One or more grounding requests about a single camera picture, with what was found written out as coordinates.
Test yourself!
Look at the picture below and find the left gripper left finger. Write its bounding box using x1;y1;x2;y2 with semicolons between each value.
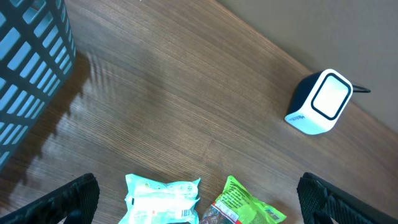
1;173;100;224

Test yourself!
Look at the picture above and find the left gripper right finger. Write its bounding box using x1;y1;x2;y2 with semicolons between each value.
297;172;397;224

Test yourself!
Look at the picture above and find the light blue tissue pack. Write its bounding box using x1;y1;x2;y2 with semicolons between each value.
119;174;200;224

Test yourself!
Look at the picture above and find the green snack bag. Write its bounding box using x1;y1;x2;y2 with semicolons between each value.
200;175;286;224

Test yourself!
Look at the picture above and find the white barcode scanner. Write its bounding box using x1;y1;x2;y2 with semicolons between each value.
284;68;353;135

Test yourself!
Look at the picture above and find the grey plastic mesh basket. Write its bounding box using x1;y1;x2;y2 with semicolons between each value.
1;0;76;166

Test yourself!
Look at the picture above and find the scanner black cable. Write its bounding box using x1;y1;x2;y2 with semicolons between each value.
351;84;372;94

